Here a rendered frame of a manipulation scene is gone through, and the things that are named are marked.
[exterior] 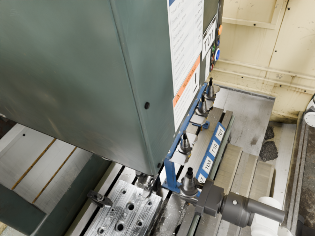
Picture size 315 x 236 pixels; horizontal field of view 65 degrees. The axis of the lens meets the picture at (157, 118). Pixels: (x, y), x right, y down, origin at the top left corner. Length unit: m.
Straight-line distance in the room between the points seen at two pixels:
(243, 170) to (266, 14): 0.87
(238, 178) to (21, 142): 1.14
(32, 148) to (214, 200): 0.75
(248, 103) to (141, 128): 1.44
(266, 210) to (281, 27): 1.01
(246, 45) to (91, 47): 1.34
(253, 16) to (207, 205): 1.04
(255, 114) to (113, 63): 1.52
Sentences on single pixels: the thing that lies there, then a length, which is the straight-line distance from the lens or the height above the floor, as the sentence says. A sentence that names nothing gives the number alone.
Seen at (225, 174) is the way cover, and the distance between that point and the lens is 1.54.
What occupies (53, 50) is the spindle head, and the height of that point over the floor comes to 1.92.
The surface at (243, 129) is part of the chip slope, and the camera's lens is 1.74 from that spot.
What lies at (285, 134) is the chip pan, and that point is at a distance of 1.90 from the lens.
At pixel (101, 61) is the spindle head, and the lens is 0.32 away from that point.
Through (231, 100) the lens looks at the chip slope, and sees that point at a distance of 1.80.
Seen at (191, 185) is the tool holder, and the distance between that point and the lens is 0.77.
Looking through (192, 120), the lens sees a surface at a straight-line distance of 1.15.
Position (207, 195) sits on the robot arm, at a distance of 0.81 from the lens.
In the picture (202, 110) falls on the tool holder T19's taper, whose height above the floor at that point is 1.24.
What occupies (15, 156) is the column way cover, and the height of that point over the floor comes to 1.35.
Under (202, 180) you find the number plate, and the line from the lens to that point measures 1.30.
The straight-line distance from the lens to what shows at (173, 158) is 1.04.
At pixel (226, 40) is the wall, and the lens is 1.61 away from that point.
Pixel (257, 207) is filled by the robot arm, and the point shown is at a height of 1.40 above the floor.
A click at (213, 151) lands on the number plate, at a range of 1.39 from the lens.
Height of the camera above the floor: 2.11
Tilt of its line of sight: 50 degrees down
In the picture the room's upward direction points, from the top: 9 degrees counter-clockwise
